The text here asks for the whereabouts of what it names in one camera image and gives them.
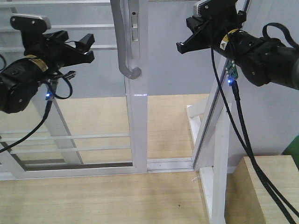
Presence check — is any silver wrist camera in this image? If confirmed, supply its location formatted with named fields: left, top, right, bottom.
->
left=193, top=0, right=236, bottom=19
left=10, top=14, right=51, bottom=33

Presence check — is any white triangular support bracket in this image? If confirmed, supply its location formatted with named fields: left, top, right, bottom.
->
left=194, top=108, right=230, bottom=224

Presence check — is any green object at right edge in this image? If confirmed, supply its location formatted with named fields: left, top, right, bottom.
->
left=281, top=135, right=299, bottom=169

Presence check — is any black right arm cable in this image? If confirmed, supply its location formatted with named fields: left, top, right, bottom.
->
left=210, top=46, right=299, bottom=224

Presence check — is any grey metal door handle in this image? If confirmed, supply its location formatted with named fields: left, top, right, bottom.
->
left=110, top=0, right=142, bottom=79

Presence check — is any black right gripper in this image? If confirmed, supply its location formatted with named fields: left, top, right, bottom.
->
left=176, top=6, right=246, bottom=54

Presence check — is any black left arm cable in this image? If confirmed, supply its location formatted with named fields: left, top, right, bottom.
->
left=0, top=53, right=78, bottom=154

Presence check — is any light wooden platform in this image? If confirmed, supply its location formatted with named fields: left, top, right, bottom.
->
left=0, top=94, right=208, bottom=224

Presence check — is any green circuit board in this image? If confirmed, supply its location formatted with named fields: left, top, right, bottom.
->
left=225, top=60, right=238, bottom=85

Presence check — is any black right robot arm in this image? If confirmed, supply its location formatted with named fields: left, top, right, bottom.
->
left=176, top=0, right=299, bottom=90

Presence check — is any white door frame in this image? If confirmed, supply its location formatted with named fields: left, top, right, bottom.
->
left=0, top=0, right=253, bottom=182

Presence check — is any light wooden step box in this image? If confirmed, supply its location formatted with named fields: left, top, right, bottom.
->
left=233, top=154, right=299, bottom=224

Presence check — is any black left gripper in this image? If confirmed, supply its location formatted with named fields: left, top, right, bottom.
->
left=21, top=30, right=94, bottom=70

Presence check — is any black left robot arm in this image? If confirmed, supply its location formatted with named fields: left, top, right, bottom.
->
left=0, top=30, right=95, bottom=113

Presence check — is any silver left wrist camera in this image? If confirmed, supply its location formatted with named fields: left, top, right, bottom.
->
left=10, top=14, right=51, bottom=33

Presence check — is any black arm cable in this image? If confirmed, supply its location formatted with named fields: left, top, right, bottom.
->
left=0, top=53, right=78, bottom=154
left=210, top=46, right=299, bottom=224

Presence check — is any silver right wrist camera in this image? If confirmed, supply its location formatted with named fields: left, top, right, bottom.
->
left=193, top=0, right=236, bottom=19

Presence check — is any white sliding glass door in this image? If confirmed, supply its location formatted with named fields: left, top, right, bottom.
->
left=0, top=0, right=149, bottom=180

